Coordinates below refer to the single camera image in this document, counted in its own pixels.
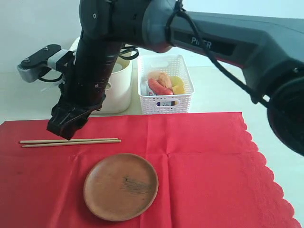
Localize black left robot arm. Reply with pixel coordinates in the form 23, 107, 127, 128
47, 0, 304, 154

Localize red table cloth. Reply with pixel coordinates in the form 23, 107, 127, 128
0, 113, 300, 228

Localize pale green ceramic bowl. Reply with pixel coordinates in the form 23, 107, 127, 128
112, 58, 130, 73

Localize brown egg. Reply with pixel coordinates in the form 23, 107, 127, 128
148, 71, 160, 80

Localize lower wooden chopstick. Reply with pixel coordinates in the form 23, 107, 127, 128
22, 139, 121, 148

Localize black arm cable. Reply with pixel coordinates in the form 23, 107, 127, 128
118, 0, 271, 107

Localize yellow orange cheese block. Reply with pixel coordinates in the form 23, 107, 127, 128
171, 76, 185, 95

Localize orange carrot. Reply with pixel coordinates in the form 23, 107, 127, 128
148, 78, 173, 95

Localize upper wooden chopstick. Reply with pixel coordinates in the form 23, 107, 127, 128
19, 138, 118, 144

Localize white woven plastic basket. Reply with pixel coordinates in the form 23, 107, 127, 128
137, 55, 195, 114

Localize brown wooden plate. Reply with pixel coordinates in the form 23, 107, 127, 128
83, 153, 159, 222

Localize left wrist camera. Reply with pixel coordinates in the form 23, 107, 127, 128
17, 44, 74, 83

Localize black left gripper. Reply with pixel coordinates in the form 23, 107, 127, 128
47, 38, 122, 140

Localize cream plastic tub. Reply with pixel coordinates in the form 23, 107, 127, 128
71, 38, 133, 114

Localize orange fried food piece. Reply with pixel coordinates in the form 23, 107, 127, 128
157, 72, 172, 89

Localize wooden chopstick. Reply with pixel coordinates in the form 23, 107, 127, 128
19, 138, 118, 144
22, 139, 121, 148

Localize blue white milk carton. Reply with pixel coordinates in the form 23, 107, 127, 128
141, 80, 155, 96

